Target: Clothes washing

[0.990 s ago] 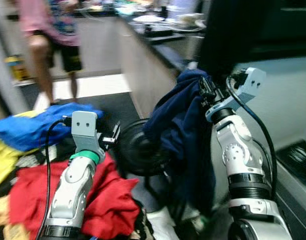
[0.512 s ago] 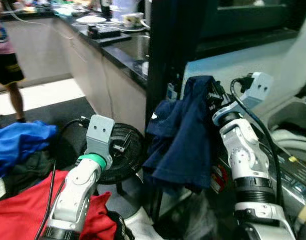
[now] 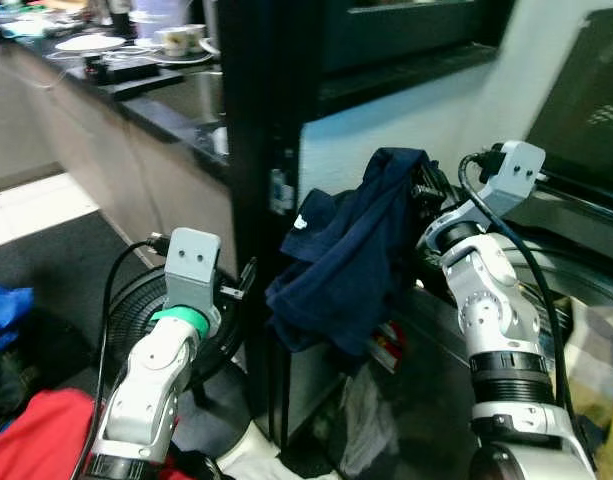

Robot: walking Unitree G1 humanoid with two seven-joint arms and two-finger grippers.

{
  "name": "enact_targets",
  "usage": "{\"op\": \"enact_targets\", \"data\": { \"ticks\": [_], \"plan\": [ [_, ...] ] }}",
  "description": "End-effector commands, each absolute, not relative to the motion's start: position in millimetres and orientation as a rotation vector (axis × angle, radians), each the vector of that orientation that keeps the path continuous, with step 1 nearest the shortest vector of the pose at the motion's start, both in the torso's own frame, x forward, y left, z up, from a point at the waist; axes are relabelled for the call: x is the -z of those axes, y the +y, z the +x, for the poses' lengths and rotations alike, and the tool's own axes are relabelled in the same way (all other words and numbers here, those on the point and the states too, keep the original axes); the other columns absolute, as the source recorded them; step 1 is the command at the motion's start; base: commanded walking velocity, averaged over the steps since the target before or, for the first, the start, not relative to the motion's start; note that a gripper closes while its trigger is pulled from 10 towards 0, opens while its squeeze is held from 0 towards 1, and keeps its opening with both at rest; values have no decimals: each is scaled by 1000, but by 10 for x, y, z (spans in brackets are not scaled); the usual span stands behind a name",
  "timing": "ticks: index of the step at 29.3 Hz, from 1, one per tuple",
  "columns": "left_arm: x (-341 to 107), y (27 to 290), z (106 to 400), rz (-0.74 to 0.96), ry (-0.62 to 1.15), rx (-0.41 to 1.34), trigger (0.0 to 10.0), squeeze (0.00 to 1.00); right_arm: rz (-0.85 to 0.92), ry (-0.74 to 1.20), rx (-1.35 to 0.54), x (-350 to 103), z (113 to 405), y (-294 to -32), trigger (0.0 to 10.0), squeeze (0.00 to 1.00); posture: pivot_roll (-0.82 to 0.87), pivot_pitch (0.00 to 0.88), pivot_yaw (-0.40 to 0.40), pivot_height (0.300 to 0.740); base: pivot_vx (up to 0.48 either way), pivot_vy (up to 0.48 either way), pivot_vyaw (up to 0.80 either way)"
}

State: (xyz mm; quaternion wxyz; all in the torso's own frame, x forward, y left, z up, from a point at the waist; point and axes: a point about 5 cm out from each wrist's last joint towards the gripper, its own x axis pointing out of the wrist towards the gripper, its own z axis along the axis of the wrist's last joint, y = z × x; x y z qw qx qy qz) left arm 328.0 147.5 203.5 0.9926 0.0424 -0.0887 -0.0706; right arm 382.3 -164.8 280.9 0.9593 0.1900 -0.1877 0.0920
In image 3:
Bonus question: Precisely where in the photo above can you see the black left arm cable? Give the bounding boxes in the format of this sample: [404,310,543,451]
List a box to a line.
[70,235,173,480]

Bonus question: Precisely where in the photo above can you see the round black floor fan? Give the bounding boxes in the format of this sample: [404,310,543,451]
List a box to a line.
[104,262,255,406]

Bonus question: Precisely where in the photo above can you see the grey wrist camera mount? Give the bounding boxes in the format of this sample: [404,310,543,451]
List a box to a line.
[163,227,225,323]
[466,140,548,228]

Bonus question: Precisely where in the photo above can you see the white translucent container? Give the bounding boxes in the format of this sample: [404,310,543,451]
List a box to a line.
[130,0,199,31]

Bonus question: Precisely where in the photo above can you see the kitchen counter with black top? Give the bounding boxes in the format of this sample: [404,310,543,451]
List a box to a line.
[0,28,237,273]

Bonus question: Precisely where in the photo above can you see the navy blue garment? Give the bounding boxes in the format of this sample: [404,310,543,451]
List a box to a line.
[265,147,433,360]

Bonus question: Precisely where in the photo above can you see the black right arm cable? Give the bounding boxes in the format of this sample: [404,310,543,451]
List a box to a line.
[456,150,579,426]

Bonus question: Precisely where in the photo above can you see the dark glass washer lid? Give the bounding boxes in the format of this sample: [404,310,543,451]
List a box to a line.
[524,8,613,203]

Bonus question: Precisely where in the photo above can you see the red garment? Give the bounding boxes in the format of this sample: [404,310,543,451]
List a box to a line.
[0,387,122,480]

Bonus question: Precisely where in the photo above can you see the white cup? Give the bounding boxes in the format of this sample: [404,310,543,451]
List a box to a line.
[156,26,194,57]

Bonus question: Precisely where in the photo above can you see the flat black box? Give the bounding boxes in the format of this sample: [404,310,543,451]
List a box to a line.
[84,54,159,88]

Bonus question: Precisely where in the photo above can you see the black clothing heap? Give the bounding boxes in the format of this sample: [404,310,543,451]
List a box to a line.
[0,348,42,426]

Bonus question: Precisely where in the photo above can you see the white robot leg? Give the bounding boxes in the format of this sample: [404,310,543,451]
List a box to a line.
[216,422,339,480]

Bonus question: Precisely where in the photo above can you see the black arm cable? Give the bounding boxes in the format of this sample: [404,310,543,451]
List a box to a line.
[70,235,173,480]
[456,150,579,426]

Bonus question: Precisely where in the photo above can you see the white plate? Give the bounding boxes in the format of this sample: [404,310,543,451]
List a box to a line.
[53,34,128,54]

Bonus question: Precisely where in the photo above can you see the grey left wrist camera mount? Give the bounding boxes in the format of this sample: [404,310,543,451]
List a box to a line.
[163,227,225,323]

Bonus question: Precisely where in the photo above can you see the yellow grey plaid shirt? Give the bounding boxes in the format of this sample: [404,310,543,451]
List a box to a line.
[558,300,613,480]

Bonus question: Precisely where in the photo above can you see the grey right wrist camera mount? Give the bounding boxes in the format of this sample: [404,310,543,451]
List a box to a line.
[466,140,548,228]

